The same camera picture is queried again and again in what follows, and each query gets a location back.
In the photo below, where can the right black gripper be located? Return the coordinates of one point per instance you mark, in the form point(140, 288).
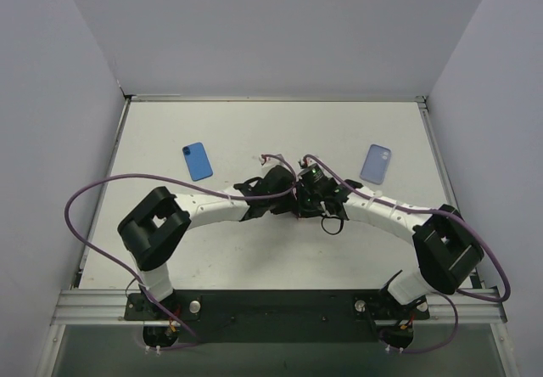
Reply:
point(306, 201)

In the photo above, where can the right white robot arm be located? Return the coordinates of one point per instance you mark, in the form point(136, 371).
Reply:
point(446, 252)

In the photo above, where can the lavender phone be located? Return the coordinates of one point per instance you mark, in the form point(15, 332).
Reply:
point(376, 164)

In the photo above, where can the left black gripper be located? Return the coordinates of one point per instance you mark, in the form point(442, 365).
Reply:
point(279, 177)

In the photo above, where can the blue phone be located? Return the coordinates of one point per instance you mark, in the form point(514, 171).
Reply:
point(197, 161)

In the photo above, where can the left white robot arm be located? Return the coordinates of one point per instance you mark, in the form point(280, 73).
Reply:
point(153, 229)

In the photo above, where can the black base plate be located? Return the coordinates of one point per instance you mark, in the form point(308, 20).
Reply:
point(271, 316)

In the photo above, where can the aluminium frame rail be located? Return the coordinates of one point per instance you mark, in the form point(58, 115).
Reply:
point(269, 161)

